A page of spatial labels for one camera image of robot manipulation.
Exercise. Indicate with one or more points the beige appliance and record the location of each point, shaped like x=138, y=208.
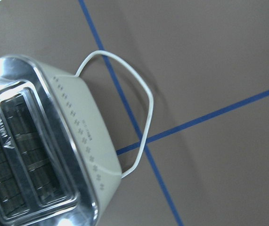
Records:
x=58, y=165

